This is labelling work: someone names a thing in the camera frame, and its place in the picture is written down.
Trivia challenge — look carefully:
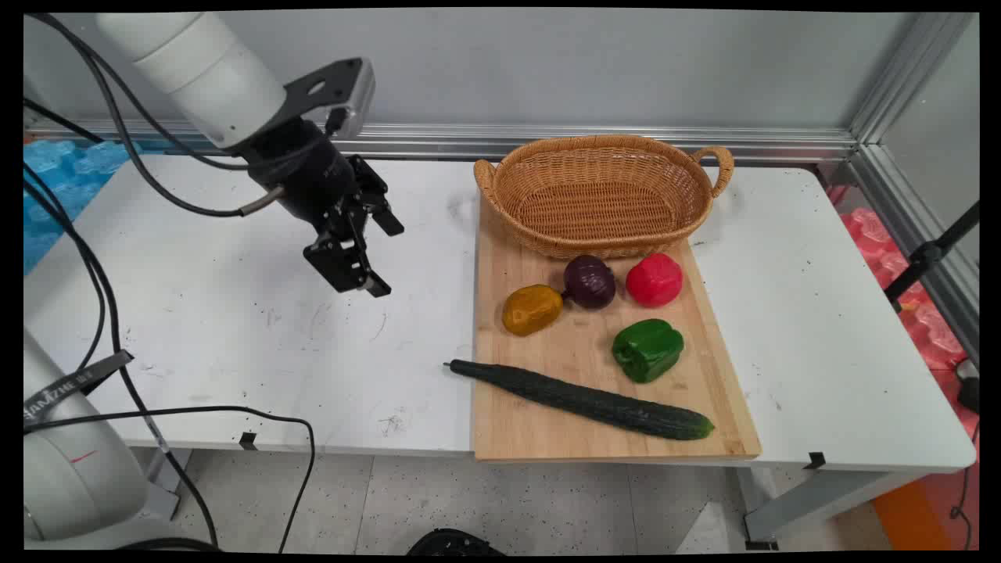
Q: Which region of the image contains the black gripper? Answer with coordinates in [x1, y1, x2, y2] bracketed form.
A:
[246, 117, 406, 299]

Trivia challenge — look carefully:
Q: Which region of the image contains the yellow bell pepper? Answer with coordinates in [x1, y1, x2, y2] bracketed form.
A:
[502, 284, 565, 338]

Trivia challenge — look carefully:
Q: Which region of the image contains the purple onion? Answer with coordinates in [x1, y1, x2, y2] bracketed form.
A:
[558, 254, 617, 310]

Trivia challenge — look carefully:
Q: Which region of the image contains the woven wicker basket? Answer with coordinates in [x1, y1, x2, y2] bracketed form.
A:
[473, 134, 735, 260]

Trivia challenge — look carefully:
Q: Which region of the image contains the bamboo cutting board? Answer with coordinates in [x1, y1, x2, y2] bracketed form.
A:
[472, 195, 762, 462]

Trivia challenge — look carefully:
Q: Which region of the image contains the long dark green cucumber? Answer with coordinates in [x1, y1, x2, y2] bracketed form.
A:
[443, 359, 716, 442]

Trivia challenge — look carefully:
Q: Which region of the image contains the red bell pepper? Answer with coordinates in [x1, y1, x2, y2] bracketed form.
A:
[625, 252, 683, 308]

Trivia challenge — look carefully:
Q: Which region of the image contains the blue foam mat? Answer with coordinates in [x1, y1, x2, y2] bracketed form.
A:
[23, 138, 143, 275]

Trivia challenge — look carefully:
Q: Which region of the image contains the green bell pepper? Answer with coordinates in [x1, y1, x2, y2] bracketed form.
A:
[611, 318, 686, 385]

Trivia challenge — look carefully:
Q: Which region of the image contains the grey metal table leg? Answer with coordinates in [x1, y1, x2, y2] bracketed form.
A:
[143, 447, 194, 522]
[741, 468, 933, 550]

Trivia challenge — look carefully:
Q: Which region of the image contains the round black floor object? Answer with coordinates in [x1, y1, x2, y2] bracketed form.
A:
[406, 528, 507, 556]

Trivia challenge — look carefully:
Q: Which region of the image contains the black tripod stand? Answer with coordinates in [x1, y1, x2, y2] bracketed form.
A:
[884, 201, 980, 314]

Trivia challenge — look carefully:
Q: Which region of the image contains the red foam mat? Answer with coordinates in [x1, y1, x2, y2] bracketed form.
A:
[827, 184, 980, 439]

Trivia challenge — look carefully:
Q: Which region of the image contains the small black box on floor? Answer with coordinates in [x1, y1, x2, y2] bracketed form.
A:
[957, 358, 980, 416]

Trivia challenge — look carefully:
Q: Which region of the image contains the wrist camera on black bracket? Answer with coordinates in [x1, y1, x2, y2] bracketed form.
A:
[283, 57, 377, 142]

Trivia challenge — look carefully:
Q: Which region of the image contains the black cable along table edge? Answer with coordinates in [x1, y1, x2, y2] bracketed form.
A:
[23, 405, 317, 553]

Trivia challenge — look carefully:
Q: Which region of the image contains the thin black camera cable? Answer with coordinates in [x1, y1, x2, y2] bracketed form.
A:
[82, 31, 349, 171]

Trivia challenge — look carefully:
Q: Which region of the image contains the horizontal aluminium frame rail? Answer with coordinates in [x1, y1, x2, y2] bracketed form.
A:
[23, 117, 861, 163]

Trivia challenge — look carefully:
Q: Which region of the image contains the grey velcro cable strap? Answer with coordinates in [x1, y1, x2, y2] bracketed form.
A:
[23, 350, 135, 428]

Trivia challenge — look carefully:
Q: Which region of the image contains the aluminium frame corner post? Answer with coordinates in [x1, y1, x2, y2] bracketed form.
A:
[847, 12, 980, 364]

